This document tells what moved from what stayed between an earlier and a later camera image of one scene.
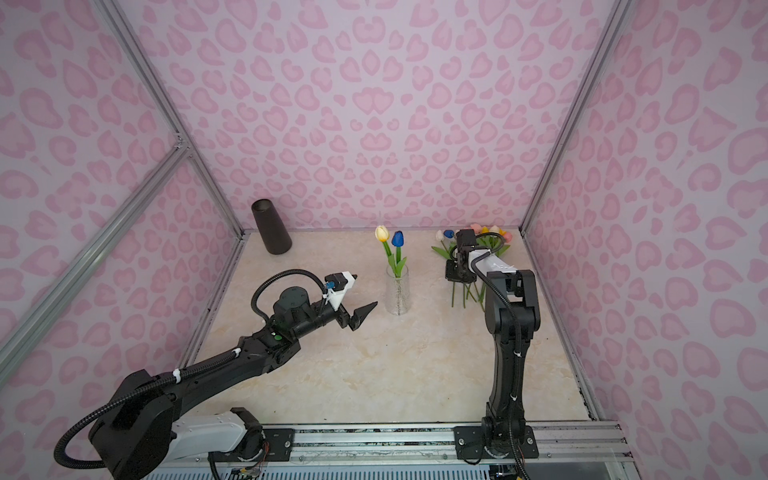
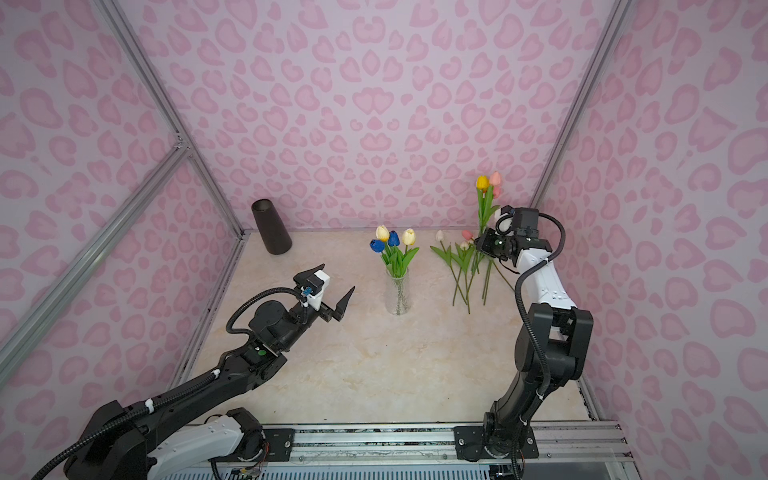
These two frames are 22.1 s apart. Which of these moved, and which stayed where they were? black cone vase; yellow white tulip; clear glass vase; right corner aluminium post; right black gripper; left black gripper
Moved: right black gripper; left black gripper
Stayed: yellow white tulip; black cone vase; clear glass vase; right corner aluminium post
